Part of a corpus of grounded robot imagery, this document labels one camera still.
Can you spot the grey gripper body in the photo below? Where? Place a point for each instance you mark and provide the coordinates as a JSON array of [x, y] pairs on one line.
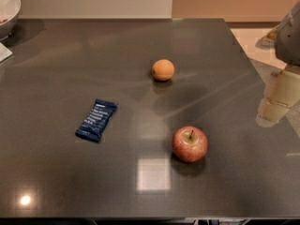
[[290, 39]]

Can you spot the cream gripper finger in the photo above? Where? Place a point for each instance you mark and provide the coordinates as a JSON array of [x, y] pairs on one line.
[[281, 92]]

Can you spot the red apple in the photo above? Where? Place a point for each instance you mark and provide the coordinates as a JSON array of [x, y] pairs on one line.
[[189, 144]]

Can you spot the blue rxbar wrapper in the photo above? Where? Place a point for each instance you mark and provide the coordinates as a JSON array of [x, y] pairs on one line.
[[96, 121]]

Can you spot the orange fruit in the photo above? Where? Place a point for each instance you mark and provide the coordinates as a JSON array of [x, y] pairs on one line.
[[163, 70]]

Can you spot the white bowl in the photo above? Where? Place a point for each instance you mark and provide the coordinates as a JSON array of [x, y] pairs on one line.
[[9, 13]]

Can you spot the white paper sheet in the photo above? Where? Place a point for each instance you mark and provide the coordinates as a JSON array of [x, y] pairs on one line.
[[5, 53]]

